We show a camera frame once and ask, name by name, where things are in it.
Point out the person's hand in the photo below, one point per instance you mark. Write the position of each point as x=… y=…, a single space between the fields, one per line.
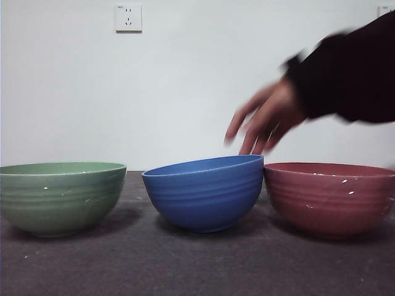
x=274 y=111

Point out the red ribbed bowl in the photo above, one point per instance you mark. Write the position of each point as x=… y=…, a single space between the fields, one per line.
x=327 y=203

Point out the green ribbed bowl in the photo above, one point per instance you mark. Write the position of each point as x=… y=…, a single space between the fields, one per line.
x=58 y=203

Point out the blue ribbed bowl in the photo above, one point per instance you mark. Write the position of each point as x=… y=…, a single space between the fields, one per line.
x=200 y=200

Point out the white wall socket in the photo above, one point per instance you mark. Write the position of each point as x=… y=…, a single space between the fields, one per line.
x=383 y=10
x=129 y=18

